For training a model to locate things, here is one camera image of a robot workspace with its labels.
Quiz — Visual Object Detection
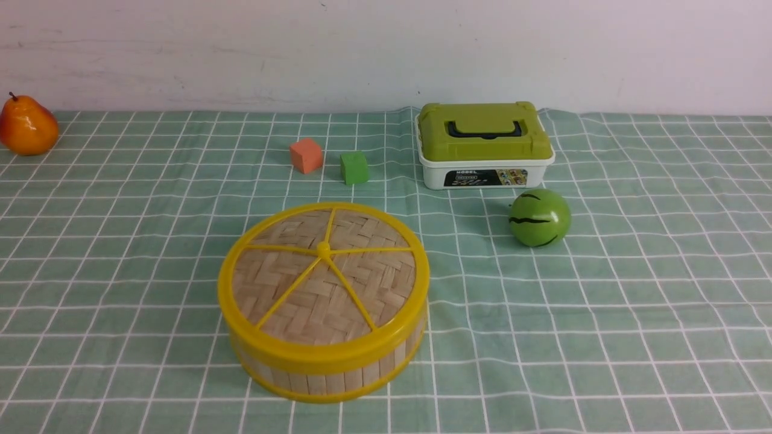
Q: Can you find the yellow woven steamer lid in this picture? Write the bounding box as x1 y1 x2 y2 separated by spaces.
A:
218 201 430 376

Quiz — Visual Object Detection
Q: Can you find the yellow bamboo steamer basket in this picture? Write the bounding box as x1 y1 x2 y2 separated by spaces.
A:
230 313 427 404

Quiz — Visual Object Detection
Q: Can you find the green foam cube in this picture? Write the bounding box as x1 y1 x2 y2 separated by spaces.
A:
340 151 370 185

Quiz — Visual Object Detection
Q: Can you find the orange foam cube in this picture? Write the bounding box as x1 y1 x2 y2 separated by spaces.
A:
289 137 324 175

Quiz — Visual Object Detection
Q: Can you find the green lidded storage box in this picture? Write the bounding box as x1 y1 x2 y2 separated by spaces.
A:
414 101 556 190

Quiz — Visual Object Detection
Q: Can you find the green watermelon ball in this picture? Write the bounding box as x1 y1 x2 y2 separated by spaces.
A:
509 189 572 248

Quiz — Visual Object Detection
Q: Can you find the green checkered tablecloth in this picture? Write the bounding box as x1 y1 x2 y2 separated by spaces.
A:
1 107 771 433

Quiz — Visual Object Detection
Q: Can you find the orange pear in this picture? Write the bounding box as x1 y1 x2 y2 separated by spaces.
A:
1 92 60 156

